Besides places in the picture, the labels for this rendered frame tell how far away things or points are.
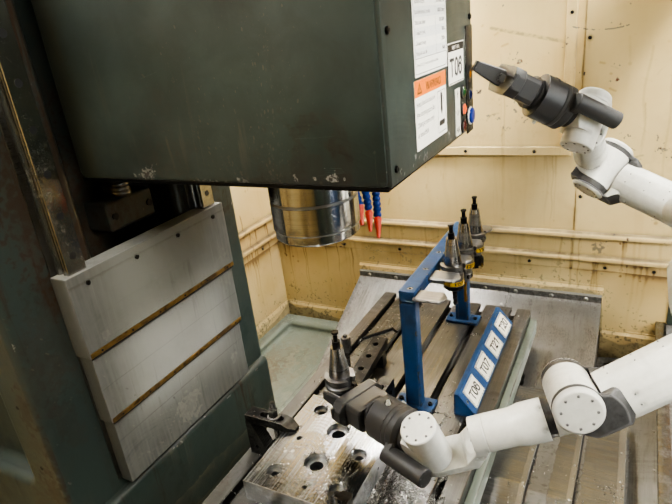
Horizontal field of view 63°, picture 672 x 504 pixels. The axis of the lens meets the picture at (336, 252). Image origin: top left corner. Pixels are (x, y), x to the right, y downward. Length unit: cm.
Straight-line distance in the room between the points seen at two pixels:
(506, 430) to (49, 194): 90
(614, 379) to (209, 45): 81
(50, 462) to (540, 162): 156
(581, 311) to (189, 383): 128
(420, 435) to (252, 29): 69
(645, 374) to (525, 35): 115
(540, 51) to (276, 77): 114
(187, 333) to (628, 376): 96
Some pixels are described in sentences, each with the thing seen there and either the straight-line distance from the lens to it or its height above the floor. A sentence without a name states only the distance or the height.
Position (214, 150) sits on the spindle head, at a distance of 94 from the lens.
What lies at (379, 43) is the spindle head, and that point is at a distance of 76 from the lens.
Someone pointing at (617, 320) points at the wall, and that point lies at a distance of 209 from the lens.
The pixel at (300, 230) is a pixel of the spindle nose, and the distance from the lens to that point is 94.
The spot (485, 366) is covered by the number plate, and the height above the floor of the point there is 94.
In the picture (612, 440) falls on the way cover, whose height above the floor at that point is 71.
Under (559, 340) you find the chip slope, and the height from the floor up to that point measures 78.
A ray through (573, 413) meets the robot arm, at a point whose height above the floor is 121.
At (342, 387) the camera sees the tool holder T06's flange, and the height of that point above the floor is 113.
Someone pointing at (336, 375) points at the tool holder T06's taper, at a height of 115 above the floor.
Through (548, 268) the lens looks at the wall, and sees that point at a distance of 203.
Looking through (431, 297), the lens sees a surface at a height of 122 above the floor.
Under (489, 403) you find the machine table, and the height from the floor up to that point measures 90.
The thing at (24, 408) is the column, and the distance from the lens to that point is 128.
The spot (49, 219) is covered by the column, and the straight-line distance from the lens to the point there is 115.
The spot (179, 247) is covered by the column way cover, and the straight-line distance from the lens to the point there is 135.
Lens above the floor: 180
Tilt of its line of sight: 22 degrees down
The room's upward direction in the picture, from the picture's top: 7 degrees counter-clockwise
